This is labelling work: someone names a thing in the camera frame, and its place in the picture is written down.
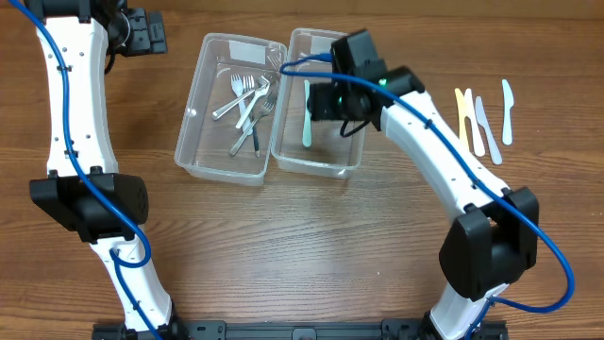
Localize yellow plastic knife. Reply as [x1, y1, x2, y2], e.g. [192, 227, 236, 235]
[454, 88, 469, 150]

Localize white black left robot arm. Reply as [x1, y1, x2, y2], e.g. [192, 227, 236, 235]
[13, 0, 189, 339]

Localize clear plastic left container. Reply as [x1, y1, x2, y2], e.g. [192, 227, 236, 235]
[175, 33, 287, 186]

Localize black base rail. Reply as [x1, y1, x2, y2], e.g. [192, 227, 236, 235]
[91, 318, 509, 340]

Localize small white plastic fork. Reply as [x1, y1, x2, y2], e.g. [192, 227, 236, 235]
[230, 74, 245, 114]

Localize cream plastic knife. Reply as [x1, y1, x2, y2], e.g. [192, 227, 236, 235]
[464, 88, 486, 157]

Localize black handled fork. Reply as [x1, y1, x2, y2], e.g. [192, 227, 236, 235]
[250, 114, 260, 158]

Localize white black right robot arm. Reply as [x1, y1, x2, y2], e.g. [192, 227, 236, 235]
[307, 30, 539, 339]

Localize translucent white plastic knife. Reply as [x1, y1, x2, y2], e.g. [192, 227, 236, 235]
[475, 96, 503, 165]

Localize mint green plastic knife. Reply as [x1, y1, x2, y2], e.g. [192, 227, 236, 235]
[302, 79, 312, 148]

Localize clear plastic container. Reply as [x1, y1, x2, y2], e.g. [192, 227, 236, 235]
[175, 33, 287, 186]
[271, 28, 365, 179]

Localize clear plastic right container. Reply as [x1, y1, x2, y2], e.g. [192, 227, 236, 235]
[271, 28, 365, 179]

